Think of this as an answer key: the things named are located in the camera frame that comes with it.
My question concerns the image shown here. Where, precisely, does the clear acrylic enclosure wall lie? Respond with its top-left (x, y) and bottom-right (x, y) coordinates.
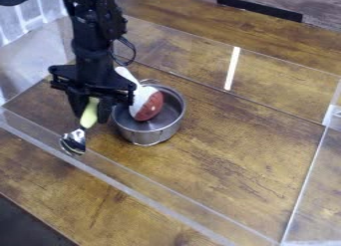
top-left (0, 107), bottom-right (341, 246)

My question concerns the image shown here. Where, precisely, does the plush mushroom toy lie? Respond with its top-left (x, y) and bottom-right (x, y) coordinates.
top-left (116, 67), bottom-right (165, 122)

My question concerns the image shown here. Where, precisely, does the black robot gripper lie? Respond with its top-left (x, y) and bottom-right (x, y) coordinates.
top-left (49, 46), bottom-right (137, 123)

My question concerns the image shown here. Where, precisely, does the black strip on table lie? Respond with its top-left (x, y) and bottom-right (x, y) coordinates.
top-left (216, 0), bottom-right (304, 23)

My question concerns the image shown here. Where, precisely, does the small steel pot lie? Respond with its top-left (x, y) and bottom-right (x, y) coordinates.
top-left (113, 80), bottom-right (187, 146)

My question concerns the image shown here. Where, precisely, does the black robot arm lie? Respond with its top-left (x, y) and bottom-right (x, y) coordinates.
top-left (50, 0), bottom-right (137, 123)

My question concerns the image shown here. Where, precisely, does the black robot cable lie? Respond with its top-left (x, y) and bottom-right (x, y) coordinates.
top-left (0, 0), bottom-right (138, 67)

